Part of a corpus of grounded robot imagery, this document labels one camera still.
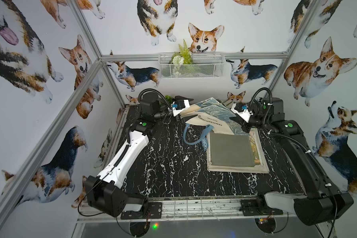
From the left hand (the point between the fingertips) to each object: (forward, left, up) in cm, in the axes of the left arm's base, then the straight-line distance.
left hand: (196, 104), depth 64 cm
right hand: (0, -17, -7) cm, 19 cm away
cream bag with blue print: (-1, -7, -6) cm, 10 cm away
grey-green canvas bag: (-3, -23, -38) cm, 45 cm away
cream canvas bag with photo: (-14, -38, -38) cm, 56 cm away
